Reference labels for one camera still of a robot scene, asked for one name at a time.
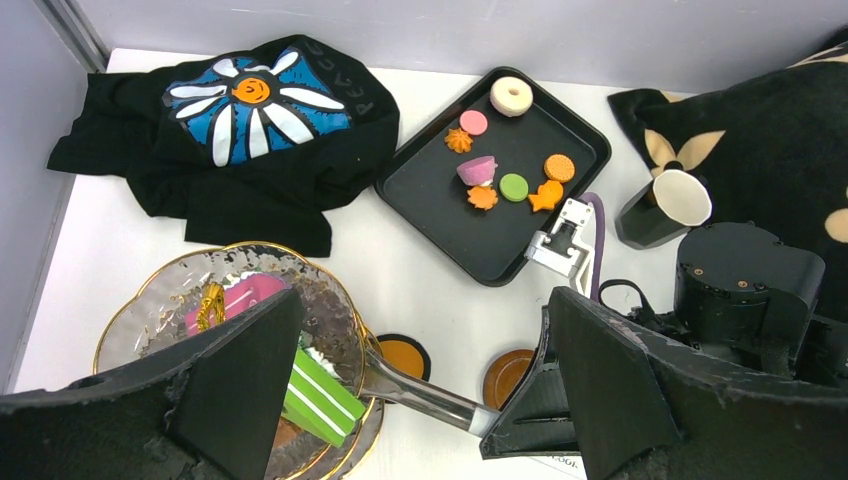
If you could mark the metal tongs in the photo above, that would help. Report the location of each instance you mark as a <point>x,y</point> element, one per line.
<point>381,380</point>

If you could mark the orange flower cookie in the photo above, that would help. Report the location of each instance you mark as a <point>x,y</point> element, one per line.
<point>482,197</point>

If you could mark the green cake slice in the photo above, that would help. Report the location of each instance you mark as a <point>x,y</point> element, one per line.
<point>317,402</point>

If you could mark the orange swirl cookie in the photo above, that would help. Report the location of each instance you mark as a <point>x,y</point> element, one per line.
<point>458,140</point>

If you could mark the black flower-print cloth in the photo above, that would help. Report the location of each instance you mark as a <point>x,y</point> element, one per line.
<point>252,145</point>

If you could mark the orange black round coaster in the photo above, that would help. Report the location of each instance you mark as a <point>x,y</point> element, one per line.
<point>406,355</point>

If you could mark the orange fish cookie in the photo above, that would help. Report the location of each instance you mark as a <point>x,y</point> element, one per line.
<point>547,196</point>

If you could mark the pink macaron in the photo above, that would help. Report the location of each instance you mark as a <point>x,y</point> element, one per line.
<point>473,122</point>

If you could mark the white ring donut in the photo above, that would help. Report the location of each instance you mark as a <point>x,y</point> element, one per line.
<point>511,96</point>

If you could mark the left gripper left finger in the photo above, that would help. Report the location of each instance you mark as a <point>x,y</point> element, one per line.
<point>204,408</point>

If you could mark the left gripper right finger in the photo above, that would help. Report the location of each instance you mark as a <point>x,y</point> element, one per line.
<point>648,407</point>

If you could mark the green macaron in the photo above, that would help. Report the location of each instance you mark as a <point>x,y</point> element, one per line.
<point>513,187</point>

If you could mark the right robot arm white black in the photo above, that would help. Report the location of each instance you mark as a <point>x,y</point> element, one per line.
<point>744,297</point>

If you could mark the small orange cookie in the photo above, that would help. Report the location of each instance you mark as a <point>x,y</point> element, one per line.
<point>559,168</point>

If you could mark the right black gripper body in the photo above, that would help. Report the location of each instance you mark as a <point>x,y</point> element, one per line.
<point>535,420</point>

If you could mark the black paper cup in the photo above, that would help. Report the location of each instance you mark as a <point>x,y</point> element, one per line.
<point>670,205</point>

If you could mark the pink frosted cupcake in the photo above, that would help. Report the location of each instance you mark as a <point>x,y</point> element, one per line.
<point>479,171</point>

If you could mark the black floral blanket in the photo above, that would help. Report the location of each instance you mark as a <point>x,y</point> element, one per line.
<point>771,150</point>

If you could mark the brown round coaster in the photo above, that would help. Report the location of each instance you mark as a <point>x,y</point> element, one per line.
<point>504,375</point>

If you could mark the black serving tray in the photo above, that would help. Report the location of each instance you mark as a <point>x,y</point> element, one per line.
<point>422,185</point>

